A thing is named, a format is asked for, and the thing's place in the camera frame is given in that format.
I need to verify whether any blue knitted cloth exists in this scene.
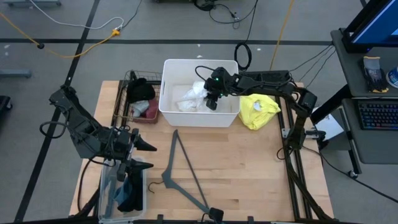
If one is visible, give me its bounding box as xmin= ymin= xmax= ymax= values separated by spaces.
xmin=112 ymin=177 xmax=133 ymax=206

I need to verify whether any computer desk stand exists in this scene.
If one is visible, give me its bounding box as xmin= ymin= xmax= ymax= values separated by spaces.
xmin=310 ymin=27 xmax=398 ymax=175

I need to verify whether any black table-level camera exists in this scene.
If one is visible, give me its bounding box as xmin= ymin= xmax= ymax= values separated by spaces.
xmin=208 ymin=207 xmax=224 ymax=223

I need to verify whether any white cloth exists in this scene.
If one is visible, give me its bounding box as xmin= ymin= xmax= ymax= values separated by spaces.
xmin=176 ymin=81 xmax=215 ymax=113

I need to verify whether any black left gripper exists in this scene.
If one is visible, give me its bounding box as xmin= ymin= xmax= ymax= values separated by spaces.
xmin=116 ymin=127 xmax=158 ymax=183

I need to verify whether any clear plastic bin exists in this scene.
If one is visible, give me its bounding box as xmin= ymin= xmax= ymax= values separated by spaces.
xmin=98 ymin=157 xmax=147 ymax=223

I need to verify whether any blue white round container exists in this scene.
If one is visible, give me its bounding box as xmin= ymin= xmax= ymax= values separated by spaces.
xmin=386 ymin=65 xmax=398 ymax=90

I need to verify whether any grey yellow work glove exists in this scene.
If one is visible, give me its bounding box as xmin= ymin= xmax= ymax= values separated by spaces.
xmin=362 ymin=55 xmax=389 ymax=93

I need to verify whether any grey sweat cloth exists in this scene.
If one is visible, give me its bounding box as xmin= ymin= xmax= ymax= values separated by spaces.
xmin=132 ymin=100 xmax=150 ymax=118

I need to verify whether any computer monitor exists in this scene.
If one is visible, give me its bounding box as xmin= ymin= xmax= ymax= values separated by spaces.
xmin=341 ymin=0 xmax=398 ymax=54

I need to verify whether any yellow floor cable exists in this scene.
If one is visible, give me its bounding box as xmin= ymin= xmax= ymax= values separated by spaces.
xmin=0 ymin=12 xmax=121 ymax=60

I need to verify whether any short black cable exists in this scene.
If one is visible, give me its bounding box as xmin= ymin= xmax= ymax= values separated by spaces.
xmin=147 ymin=180 xmax=164 ymax=194

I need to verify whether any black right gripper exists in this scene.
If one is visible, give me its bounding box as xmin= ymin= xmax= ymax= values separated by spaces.
xmin=203 ymin=66 xmax=238 ymax=111

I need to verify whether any yellow cloth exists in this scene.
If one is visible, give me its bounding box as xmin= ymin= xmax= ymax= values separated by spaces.
xmin=238 ymin=93 xmax=282 ymax=131

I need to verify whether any pink cloth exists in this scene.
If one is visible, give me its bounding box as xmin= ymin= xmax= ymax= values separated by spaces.
xmin=144 ymin=99 xmax=159 ymax=119

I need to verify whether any black keyboard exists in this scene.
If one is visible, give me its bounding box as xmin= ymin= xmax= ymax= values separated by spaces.
xmin=357 ymin=100 xmax=398 ymax=131

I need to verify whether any white floor cable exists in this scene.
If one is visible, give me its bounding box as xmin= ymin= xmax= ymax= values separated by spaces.
xmin=29 ymin=0 xmax=124 ymax=30

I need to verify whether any black aluminium table frame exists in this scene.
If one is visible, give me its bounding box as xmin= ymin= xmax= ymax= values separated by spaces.
xmin=70 ymin=79 xmax=336 ymax=224

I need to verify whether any coiled black cable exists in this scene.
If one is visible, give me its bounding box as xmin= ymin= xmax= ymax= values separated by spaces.
xmin=233 ymin=0 xmax=259 ymax=72

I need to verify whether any black cloth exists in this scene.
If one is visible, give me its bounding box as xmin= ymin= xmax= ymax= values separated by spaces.
xmin=118 ymin=167 xmax=144 ymax=213
xmin=126 ymin=77 xmax=156 ymax=103

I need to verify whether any white plastic laundry basket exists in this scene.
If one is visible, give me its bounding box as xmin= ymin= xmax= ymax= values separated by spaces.
xmin=158 ymin=58 xmax=241 ymax=128

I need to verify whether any metal wire basket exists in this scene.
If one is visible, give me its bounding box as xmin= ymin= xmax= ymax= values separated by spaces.
xmin=112 ymin=70 xmax=162 ymax=124

